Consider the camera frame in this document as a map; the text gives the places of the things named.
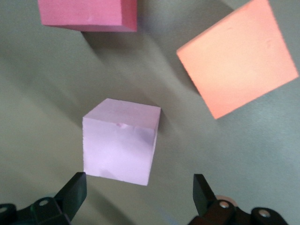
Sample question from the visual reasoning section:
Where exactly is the large table cover sheet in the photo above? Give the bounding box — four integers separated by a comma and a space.
0, 0, 300, 225

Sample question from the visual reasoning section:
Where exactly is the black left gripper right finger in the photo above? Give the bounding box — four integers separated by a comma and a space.
187, 173, 289, 225

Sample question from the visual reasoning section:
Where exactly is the light pink foam cube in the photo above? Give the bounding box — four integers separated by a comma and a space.
82, 97, 162, 187

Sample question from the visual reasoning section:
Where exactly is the red foam cube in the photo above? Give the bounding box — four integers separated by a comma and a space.
37, 0, 138, 33

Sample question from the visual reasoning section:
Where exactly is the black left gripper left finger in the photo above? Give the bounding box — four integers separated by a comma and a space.
0, 172, 88, 225

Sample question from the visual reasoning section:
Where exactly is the orange foam cube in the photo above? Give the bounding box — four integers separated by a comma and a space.
176, 0, 300, 120

